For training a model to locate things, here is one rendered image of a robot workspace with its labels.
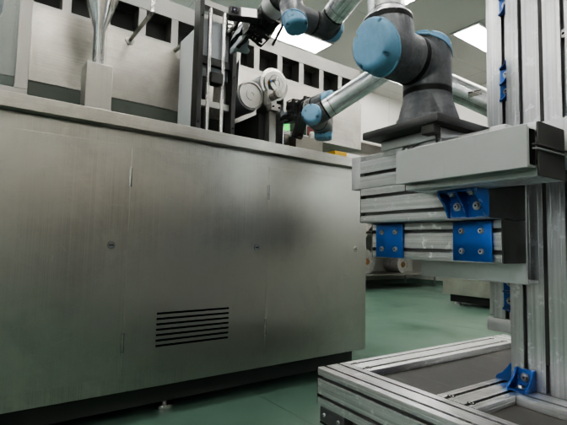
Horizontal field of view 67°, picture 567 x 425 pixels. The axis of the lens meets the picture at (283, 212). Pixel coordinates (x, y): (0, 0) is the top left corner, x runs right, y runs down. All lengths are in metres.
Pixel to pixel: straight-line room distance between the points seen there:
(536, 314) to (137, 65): 1.76
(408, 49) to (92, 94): 1.12
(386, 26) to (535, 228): 0.55
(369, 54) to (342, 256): 0.97
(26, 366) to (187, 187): 0.65
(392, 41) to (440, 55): 0.16
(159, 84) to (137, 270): 1.02
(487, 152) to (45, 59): 1.67
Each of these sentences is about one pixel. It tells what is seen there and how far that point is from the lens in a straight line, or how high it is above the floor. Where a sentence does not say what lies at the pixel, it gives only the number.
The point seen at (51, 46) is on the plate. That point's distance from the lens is 2.03.
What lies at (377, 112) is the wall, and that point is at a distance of 6.64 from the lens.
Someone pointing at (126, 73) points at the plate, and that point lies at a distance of 2.07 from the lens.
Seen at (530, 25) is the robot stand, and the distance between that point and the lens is 1.21.
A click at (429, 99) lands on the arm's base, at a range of 1.09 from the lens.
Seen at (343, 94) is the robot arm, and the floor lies 1.07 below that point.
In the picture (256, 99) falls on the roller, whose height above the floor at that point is 1.16.
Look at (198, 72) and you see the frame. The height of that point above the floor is 1.15.
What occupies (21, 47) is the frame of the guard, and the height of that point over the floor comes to 1.04.
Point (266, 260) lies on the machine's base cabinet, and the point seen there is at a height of 0.48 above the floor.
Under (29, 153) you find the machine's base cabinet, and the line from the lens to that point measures 1.30.
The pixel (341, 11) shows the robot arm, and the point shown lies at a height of 1.25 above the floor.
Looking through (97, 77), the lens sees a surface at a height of 1.12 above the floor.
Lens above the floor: 0.53
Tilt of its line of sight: 4 degrees up
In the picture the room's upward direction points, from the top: 1 degrees clockwise
